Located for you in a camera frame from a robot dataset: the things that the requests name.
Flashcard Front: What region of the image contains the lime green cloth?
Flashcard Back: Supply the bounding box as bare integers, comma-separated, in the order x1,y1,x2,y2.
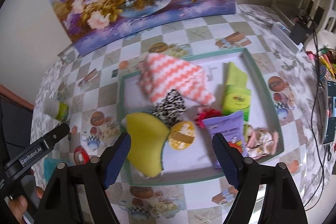
222,61,249,109

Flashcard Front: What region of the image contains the yellow sponge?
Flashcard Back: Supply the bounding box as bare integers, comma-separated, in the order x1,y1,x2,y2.
125,112,170,177

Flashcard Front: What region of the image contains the red tape roll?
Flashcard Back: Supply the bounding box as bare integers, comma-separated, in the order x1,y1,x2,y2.
73,146,90,165

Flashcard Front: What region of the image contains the yellow round snack pack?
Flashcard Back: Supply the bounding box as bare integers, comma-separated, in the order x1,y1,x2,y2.
167,121,196,150

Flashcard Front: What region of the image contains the white power strip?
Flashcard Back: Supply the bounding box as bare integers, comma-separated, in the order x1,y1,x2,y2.
271,22,303,55

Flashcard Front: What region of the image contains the pink white zigzag cloth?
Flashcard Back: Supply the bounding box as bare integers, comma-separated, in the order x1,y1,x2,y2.
138,53,215,106

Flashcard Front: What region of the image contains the smartphone on stand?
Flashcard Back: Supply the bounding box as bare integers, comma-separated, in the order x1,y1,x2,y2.
322,80,336,145

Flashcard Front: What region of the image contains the green tissue pack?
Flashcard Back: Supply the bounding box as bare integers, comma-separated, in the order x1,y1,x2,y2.
222,85,251,122

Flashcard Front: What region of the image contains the teal shallow tray box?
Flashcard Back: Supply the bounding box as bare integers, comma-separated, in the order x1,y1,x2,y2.
116,47,285,187

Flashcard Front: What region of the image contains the dark cabinet red edge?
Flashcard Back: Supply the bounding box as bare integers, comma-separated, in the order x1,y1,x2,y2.
1,85,34,164

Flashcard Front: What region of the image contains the red pink flower hair tie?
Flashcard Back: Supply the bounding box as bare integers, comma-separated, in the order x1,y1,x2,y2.
194,107,224,129

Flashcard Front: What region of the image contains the purple baby wipes pack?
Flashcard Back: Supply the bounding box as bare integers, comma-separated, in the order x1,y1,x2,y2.
203,111,248,157

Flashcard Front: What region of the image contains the person's left hand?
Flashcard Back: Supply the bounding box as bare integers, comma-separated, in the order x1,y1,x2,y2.
8,195,28,224

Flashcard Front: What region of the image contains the black power adapter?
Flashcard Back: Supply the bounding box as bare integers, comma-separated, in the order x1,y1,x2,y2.
289,22,313,46

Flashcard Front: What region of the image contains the white pill bottle green label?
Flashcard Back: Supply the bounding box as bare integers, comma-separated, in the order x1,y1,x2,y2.
42,98,71,122

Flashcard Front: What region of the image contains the pink satin scrunchie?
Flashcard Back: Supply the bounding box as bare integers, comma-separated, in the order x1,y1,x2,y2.
245,124,279,160

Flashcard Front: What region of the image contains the checkered patterned tablecloth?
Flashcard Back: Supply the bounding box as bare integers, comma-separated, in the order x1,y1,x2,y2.
31,5,335,223

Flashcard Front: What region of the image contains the leopard print scrunchie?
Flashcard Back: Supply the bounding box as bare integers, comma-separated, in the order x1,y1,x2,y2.
151,89,186,127

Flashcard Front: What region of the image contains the teal plastic box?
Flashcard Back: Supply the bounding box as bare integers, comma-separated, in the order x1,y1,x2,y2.
43,157,71,183

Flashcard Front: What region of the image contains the black cable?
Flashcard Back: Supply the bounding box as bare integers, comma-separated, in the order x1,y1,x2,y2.
299,15,336,204

